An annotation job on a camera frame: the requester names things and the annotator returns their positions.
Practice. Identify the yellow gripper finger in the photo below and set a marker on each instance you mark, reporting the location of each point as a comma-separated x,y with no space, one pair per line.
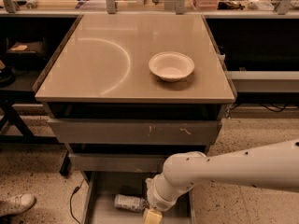
152,216

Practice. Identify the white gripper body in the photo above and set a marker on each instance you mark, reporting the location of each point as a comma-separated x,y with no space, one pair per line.
159,201

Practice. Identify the clear plastic water bottle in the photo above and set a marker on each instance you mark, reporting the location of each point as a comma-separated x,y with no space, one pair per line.
131,203

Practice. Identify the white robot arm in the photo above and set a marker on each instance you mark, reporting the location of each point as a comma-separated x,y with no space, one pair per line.
268,167

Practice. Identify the open bottom grey drawer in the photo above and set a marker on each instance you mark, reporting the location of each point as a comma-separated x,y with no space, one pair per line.
104,186

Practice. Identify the top grey drawer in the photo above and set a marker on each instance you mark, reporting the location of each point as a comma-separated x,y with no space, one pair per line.
135,131

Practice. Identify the middle grey drawer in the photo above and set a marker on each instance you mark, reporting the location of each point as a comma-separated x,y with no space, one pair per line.
117,162

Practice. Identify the grey drawer cabinet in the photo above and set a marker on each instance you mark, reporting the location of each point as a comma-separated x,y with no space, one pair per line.
101,71

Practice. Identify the white paper bowl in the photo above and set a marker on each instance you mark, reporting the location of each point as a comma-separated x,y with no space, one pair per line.
171,66

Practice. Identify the white sneaker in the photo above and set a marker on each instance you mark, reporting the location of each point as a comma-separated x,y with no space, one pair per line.
17,204

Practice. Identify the dark box under bench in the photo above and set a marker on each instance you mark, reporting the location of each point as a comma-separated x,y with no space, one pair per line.
31,55

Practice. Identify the black table leg frame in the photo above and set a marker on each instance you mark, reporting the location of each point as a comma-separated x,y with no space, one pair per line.
19,122

